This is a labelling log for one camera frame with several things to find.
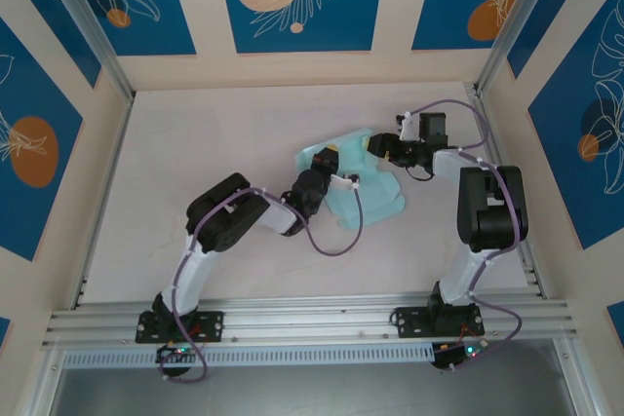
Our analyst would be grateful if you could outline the light blue paper box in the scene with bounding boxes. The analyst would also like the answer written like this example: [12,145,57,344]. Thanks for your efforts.
[293,127,407,232]

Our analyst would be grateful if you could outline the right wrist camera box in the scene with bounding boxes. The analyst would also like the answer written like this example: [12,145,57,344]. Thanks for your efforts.
[394,111,421,141]

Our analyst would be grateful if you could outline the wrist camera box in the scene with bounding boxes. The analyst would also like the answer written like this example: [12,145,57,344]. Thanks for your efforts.
[330,172,363,192]
[394,111,421,141]

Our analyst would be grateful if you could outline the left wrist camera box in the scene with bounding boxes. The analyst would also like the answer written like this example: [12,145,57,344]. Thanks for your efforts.
[330,172,363,192]

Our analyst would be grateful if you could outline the aluminium mounting rail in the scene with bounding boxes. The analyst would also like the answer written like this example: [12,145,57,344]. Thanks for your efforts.
[41,292,579,350]

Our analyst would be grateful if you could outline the aluminium frame post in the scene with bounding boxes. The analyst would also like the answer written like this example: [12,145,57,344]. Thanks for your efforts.
[36,0,137,100]
[477,0,566,94]

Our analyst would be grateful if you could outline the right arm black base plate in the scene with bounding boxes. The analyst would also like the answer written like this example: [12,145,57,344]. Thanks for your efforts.
[393,306,487,339]

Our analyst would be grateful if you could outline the slotted grey cable duct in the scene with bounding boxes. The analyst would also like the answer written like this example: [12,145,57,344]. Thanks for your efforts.
[62,343,435,368]

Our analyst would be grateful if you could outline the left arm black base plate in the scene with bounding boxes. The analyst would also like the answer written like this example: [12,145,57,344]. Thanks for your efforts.
[135,311,225,343]

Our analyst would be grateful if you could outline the aluminium table side rail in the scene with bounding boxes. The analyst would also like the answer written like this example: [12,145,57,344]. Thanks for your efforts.
[72,94,136,310]

